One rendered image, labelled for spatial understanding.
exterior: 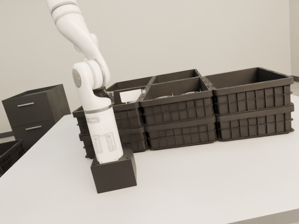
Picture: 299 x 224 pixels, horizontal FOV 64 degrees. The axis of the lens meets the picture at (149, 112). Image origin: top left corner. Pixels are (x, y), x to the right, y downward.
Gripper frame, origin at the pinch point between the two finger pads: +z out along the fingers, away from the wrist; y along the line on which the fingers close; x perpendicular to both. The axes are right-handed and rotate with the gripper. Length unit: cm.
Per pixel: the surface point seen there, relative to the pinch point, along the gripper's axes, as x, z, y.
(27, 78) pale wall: -280, -8, 261
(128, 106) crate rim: 7.6, -3.1, -15.4
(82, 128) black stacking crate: 8.6, 4.0, 7.1
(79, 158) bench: 6.5, 19.0, 14.0
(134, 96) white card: -30.0, 0.6, -6.9
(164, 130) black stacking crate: 5.3, 9.6, -28.2
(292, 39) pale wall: -403, 11, -214
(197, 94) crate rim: 5.0, -3.9, -43.4
